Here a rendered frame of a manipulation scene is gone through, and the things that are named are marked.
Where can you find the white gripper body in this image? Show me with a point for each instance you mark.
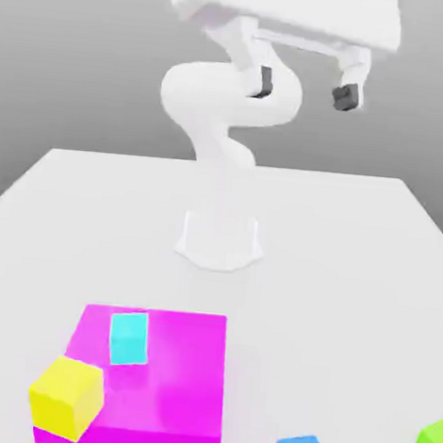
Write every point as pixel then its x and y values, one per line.
pixel 300 9

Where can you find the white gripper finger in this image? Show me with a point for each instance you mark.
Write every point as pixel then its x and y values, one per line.
pixel 244 45
pixel 348 94

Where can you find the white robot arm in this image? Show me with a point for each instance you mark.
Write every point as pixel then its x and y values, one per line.
pixel 213 103

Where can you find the small cyan cube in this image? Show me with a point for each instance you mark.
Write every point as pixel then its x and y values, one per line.
pixel 128 340

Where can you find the small yellow cube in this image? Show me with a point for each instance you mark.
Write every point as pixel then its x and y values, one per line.
pixel 64 397

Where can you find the large magenta box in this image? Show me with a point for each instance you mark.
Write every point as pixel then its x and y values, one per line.
pixel 176 391

